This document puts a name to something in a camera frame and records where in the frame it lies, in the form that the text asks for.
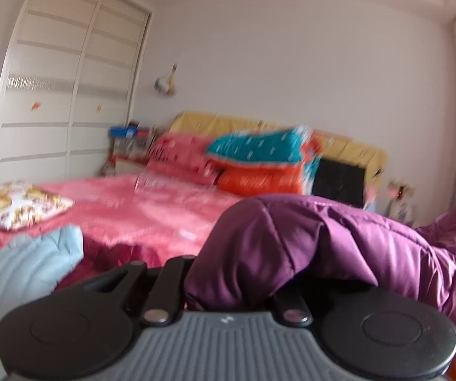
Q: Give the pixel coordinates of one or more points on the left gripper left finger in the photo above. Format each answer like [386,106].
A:
[166,298]

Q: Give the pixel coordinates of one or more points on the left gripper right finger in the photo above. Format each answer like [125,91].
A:
[292,312]

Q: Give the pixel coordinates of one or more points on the purple down jacket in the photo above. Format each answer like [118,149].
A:
[260,243]

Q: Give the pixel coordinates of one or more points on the clear clothes hanger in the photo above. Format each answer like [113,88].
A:
[150,182]

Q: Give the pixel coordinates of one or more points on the bed with pink blanket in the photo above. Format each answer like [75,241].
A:
[119,226]

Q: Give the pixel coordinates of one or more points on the black cushion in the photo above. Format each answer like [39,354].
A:
[344,183]

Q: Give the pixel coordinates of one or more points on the pink folded quilt left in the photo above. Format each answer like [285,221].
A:
[183,156]

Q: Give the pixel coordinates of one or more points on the framed child photo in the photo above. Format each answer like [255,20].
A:
[399,208]

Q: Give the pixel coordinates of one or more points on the teal orange folded quilt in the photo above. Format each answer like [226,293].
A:
[281,161]

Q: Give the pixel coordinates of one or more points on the light blue down jacket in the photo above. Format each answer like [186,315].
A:
[32,267]

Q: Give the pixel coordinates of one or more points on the blue storage box clutter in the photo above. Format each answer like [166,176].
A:
[129,148]

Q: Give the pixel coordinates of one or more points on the teddy bear print pillow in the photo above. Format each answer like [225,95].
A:
[24,205]

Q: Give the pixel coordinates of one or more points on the white wardrobe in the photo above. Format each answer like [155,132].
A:
[68,76]

